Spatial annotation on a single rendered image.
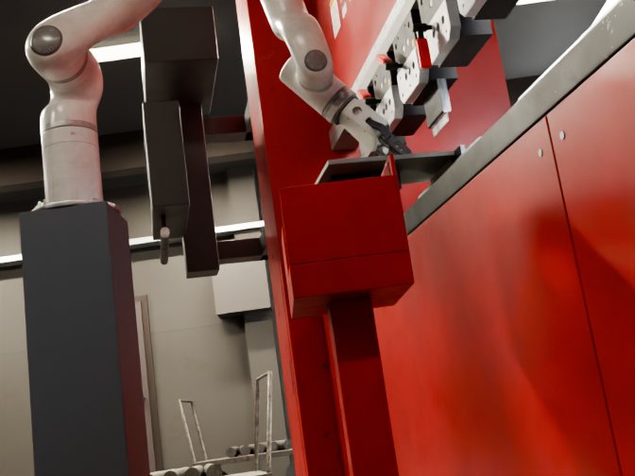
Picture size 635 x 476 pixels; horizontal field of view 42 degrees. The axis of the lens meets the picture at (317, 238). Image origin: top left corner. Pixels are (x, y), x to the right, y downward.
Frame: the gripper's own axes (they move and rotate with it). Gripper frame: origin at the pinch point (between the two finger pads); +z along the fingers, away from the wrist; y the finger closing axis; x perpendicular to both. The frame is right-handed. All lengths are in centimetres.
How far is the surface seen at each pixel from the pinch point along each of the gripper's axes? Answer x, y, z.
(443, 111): -12.3, -4.1, 1.0
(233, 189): -77, 734, -219
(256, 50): -21, 80, -70
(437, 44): -17.2, -16.7, -7.3
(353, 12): -34, 37, -41
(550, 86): 5, -75, 19
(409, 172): 1.3, -0.1, 3.9
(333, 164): 14.1, -12.3, -6.8
